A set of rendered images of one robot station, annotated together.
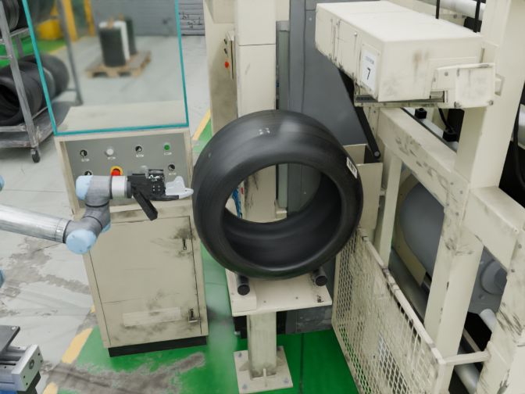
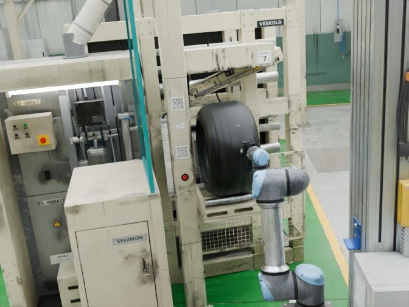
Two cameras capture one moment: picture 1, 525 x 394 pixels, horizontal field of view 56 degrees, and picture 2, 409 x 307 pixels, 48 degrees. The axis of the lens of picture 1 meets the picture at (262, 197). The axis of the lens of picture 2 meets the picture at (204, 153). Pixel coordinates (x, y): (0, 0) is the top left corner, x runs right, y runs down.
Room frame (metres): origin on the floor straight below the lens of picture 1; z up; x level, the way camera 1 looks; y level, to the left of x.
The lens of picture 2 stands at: (1.70, 2.68, 1.96)
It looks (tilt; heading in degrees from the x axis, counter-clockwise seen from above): 16 degrees down; 269
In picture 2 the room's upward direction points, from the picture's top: 5 degrees counter-clockwise
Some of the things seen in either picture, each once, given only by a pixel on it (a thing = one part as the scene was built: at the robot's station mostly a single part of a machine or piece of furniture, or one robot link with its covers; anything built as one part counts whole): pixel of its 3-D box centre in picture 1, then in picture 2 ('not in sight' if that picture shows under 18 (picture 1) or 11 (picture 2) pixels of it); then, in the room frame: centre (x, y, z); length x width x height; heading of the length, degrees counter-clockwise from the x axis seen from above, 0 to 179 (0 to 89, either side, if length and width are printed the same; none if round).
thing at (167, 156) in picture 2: not in sight; (168, 156); (1.86, 0.06, 1.19); 0.05 x 0.04 x 0.48; 99
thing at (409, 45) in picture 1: (381, 43); (224, 57); (1.45, -0.35, 1.71); 0.61 x 0.25 x 0.15; 9
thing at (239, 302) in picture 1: (238, 274); (230, 209); (1.51, 0.10, 0.84); 0.36 x 0.09 x 0.06; 9
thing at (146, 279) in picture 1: (144, 234); (129, 294); (2.10, 0.61, 0.63); 0.56 x 0.41 x 1.27; 99
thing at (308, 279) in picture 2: not in sight; (308, 282); (1.28, 1.04, 0.88); 0.13 x 0.12 x 0.14; 177
